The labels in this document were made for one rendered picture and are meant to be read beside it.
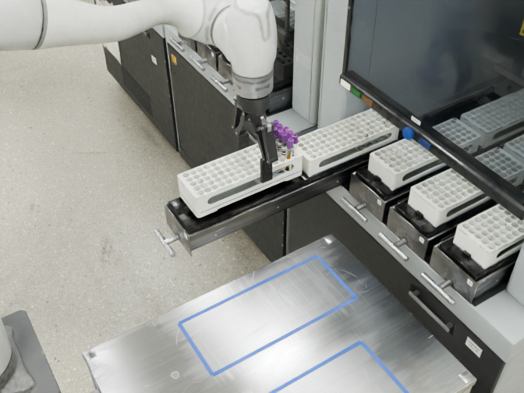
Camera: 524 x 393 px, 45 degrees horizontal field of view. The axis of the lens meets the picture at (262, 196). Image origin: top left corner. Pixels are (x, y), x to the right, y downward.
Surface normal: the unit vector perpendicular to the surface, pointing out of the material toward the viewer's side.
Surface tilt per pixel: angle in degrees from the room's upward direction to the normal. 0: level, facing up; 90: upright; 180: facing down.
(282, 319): 0
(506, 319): 0
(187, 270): 0
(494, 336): 90
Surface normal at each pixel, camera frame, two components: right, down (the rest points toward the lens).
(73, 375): 0.00, -0.74
